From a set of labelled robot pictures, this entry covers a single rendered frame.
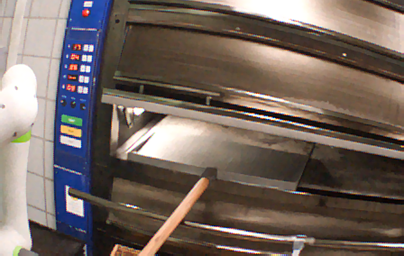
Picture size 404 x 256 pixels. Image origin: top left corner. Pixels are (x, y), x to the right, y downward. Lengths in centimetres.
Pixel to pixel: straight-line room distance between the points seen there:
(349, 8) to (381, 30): 14
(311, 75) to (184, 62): 39
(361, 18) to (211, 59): 55
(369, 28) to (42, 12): 119
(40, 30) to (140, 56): 44
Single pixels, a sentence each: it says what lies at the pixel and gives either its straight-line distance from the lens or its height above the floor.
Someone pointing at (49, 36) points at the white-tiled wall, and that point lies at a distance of 269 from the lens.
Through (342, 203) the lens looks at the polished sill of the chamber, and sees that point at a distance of 255.
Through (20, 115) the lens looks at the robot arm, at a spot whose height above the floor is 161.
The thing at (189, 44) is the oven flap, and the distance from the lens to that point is 253.
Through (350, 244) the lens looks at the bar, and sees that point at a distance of 221.
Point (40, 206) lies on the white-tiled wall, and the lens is 290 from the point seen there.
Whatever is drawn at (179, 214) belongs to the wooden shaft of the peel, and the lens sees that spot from 222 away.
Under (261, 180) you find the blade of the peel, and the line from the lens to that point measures 257.
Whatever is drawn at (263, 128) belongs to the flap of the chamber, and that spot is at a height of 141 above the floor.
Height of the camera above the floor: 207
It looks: 16 degrees down
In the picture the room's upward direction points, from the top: 7 degrees clockwise
